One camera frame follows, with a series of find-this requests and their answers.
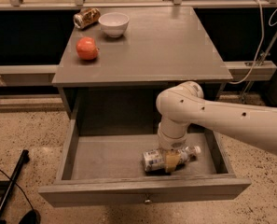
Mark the black metal pole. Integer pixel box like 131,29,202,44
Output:
0,149,29,217

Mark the white ceramic bowl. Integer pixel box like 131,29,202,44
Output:
98,12,130,37

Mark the brown drink can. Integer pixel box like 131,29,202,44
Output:
73,7,101,29

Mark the black floor cable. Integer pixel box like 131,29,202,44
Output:
0,158,39,224

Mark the grey wooden cabinet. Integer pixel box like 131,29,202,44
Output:
53,7,232,113

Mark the red apple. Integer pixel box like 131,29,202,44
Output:
76,37,99,61

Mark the black round base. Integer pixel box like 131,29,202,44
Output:
19,209,41,224

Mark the metal railing frame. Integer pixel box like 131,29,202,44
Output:
0,0,277,91

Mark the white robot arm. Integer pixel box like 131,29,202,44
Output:
156,81,277,156

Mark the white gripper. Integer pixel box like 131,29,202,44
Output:
158,123,187,173

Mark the open grey top drawer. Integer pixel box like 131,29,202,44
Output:
38,88,252,208

